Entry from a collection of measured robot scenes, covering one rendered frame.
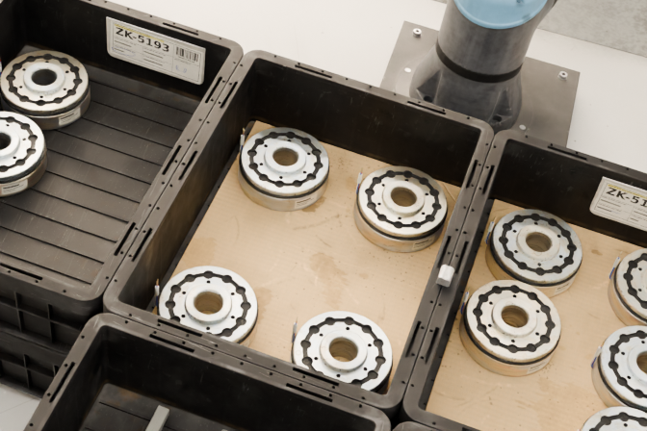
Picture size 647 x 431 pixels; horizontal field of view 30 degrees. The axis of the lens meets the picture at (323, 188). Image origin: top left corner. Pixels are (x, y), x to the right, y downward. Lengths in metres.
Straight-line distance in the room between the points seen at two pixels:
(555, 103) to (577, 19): 1.35
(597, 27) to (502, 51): 1.52
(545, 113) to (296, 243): 0.48
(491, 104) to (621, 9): 1.56
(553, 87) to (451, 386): 0.59
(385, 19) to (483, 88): 0.31
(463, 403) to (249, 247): 0.29
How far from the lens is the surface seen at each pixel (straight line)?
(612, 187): 1.38
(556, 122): 1.67
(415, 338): 1.18
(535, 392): 1.29
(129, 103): 1.48
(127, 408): 1.22
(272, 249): 1.33
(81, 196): 1.38
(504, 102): 1.59
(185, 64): 1.45
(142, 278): 1.23
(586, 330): 1.35
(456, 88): 1.56
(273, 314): 1.28
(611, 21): 3.07
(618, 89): 1.81
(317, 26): 1.79
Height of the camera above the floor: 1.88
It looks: 49 degrees down
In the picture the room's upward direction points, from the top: 10 degrees clockwise
